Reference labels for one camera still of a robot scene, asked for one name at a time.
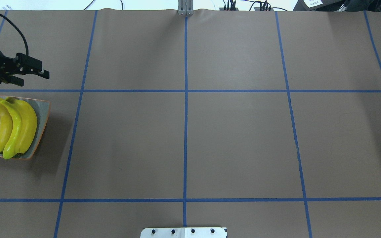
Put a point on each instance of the yellow banana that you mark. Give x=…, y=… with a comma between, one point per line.
x=6, y=126
x=29, y=125
x=10, y=149

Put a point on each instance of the black box with label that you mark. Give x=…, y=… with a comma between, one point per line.
x=320, y=6

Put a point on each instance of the aluminium frame post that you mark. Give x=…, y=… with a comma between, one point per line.
x=185, y=8

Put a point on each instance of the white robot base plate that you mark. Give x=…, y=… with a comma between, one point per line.
x=184, y=232

